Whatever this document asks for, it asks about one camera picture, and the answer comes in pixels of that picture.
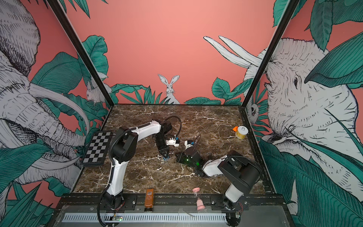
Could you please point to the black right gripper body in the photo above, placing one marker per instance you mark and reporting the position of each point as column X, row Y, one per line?
column 185, row 159

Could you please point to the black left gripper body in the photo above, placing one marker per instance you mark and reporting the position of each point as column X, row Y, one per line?
column 164, row 149

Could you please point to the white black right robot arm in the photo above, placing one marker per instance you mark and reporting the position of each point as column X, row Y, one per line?
column 242, row 172

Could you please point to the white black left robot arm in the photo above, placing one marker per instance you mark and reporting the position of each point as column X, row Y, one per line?
column 122, row 150

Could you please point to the orange rectangular device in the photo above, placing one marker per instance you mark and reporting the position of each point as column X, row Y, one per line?
column 149, row 200

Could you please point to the pink hourglass timer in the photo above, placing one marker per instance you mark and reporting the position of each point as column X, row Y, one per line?
column 199, row 202

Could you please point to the black white checkerboard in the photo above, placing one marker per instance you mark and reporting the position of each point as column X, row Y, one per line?
column 98, row 148

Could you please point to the white ventilated strip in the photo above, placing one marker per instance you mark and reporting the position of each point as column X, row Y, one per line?
column 109, row 218

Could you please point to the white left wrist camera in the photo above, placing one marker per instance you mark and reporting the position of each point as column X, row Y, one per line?
column 173, row 142

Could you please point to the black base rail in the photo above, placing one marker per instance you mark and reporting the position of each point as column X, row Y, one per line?
column 136, row 201

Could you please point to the black corner frame post left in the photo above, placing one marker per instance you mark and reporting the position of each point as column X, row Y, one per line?
column 76, row 42

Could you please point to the black corner frame post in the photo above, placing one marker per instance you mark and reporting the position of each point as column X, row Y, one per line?
column 76, row 42
column 288, row 12

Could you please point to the black corner frame post right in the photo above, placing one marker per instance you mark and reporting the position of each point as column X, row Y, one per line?
column 288, row 12

